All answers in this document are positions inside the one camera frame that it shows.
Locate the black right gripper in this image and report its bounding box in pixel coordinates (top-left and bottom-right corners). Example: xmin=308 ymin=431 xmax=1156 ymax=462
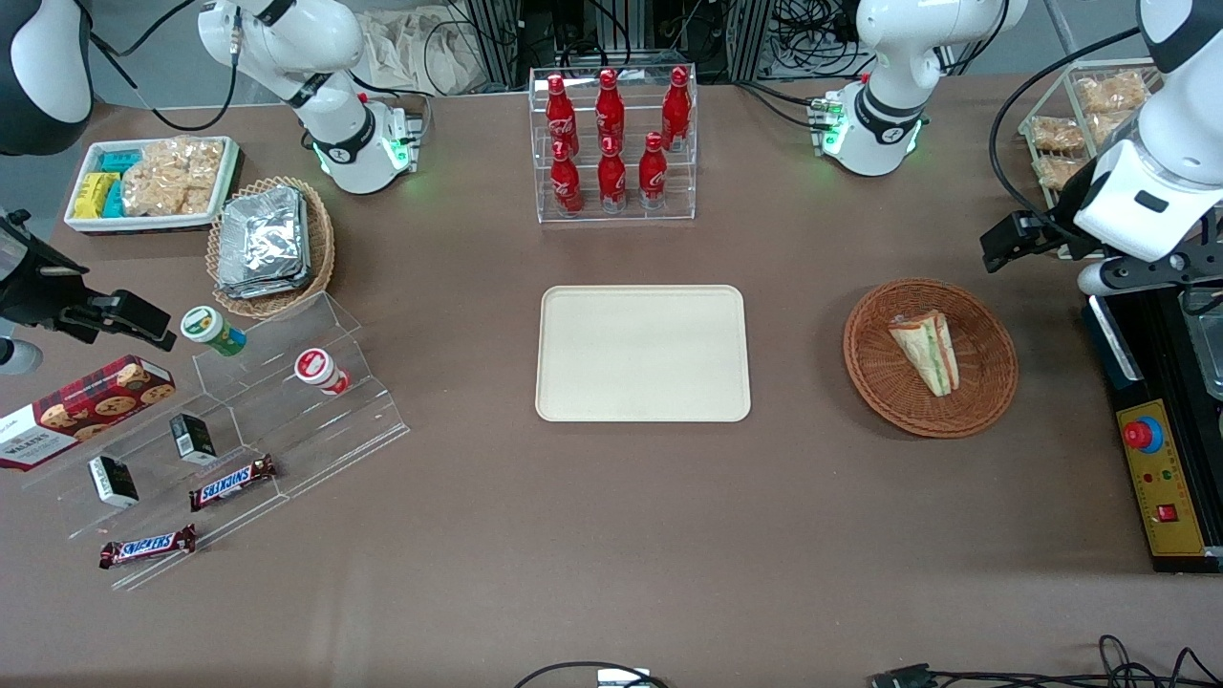
xmin=0 ymin=210 xmax=179 ymax=352

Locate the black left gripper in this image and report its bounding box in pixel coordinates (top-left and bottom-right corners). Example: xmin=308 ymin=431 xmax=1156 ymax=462
xmin=981 ymin=172 xmax=1109 ymax=274

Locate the white rectangular snack tray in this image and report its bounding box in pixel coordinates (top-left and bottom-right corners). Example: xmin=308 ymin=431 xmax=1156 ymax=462
xmin=64 ymin=136 xmax=241 ymax=234

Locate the wrapped triangle sandwich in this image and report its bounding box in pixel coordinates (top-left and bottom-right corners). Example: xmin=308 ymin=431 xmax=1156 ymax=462
xmin=888 ymin=311 xmax=960 ymax=398

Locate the brown wicker basket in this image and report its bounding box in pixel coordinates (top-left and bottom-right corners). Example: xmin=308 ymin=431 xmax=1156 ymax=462
xmin=843 ymin=278 xmax=1019 ymax=439

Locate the light wicker basket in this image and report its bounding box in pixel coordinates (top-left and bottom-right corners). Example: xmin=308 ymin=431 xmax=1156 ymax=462
xmin=206 ymin=176 xmax=336 ymax=319

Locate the beige plastic tray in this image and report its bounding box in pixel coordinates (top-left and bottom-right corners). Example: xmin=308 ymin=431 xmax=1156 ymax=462
xmin=535 ymin=285 xmax=752 ymax=423

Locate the clear bag of pastry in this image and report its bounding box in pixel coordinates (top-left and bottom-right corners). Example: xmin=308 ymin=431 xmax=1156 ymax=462
xmin=1029 ymin=115 xmax=1086 ymax=155
xmin=1074 ymin=72 xmax=1151 ymax=117
xmin=1034 ymin=155 xmax=1092 ymax=191
xmin=1084 ymin=109 xmax=1140 ymax=146

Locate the red tartan cookie box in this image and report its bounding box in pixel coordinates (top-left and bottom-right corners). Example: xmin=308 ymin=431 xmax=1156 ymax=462
xmin=0 ymin=355 xmax=178 ymax=472

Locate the green lidded cup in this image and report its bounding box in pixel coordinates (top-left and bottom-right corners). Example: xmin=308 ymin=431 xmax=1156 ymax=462
xmin=181 ymin=306 xmax=247 ymax=358

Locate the yellow snack pack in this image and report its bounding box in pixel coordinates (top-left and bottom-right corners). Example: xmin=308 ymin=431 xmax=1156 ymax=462
xmin=73 ymin=172 xmax=120 ymax=220

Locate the small black box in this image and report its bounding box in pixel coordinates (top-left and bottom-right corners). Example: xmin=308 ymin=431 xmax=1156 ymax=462
xmin=169 ymin=413 xmax=219 ymax=467
xmin=88 ymin=455 xmax=140 ymax=509

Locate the silver foil packet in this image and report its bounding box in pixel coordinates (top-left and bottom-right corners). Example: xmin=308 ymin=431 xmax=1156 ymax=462
xmin=215 ymin=258 xmax=312 ymax=301
xmin=220 ymin=185 xmax=307 ymax=288

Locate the clear rice cracker bag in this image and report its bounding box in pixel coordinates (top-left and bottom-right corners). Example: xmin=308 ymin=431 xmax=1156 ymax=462
xmin=120 ymin=136 xmax=226 ymax=217

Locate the Snickers chocolate bar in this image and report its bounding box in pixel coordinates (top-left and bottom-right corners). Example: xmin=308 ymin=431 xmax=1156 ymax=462
xmin=188 ymin=454 xmax=279 ymax=513
xmin=98 ymin=523 xmax=199 ymax=570

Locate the clear acrylic stepped display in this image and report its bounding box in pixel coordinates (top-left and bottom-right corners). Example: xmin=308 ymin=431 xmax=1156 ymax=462
xmin=19 ymin=291 xmax=412 ymax=591

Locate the red lidded cup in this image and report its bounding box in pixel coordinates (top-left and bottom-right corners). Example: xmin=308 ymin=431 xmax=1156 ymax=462
xmin=293 ymin=348 xmax=352 ymax=397

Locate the black control box yellow panel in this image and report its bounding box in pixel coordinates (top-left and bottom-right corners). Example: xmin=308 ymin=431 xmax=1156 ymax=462
xmin=1083 ymin=285 xmax=1223 ymax=574

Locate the red cola bottle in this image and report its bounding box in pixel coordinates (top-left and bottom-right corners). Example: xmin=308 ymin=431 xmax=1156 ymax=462
xmin=546 ymin=75 xmax=580 ymax=156
xmin=637 ymin=132 xmax=669 ymax=210
xmin=597 ymin=137 xmax=629 ymax=214
xmin=550 ymin=140 xmax=585 ymax=217
xmin=661 ymin=66 xmax=693 ymax=151
xmin=595 ymin=69 xmax=627 ymax=152

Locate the beige cloth bag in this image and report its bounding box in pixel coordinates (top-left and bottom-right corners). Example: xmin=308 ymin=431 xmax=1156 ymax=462
xmin=357 ymin=8 xmax=490 ymax=97

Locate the clear acrylic bottle rack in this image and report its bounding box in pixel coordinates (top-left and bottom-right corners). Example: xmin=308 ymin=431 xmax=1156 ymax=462
xmin=528 ymin=63 xmax=699 ymax=225

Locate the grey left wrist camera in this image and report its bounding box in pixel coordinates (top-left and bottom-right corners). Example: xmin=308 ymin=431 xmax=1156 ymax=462
xmin=1077 ymin=247 xmax=1195 ymax=298

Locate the wire basket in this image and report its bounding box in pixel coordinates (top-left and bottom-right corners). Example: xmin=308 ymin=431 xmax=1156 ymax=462
xmin=1017 ymin=58 xmax=1165 ymax=261

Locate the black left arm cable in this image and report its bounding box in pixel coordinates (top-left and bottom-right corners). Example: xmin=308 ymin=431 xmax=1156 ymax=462
xmin=988 ymin=27 xmax=1144 ymax=242

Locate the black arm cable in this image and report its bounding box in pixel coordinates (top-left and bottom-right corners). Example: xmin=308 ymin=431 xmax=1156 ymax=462
xmin=988 ymin=27 xmax=1144 ymax=242
xmin=89 ymin=0 xmax=242 ymax=133

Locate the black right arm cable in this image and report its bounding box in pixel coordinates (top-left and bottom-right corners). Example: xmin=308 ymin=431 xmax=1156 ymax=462
xmin=89 ymin=0 xmax=242 ymax=133

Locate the black cable bundle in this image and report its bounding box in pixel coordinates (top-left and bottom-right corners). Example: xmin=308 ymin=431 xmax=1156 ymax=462
xmin=769 ymin=0 xmax=872 ymax=79

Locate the aluminium frame post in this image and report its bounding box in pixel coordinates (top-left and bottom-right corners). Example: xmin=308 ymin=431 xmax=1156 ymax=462
xmin=729 ymin=0 xmax=773 ymax=83
xmin=461 ymin=0 xmax=524 ymax=89

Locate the black cable with white plug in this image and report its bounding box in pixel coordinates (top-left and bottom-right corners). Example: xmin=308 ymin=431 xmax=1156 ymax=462
xmin=514 ymin=661 xmax=672 ymax=688

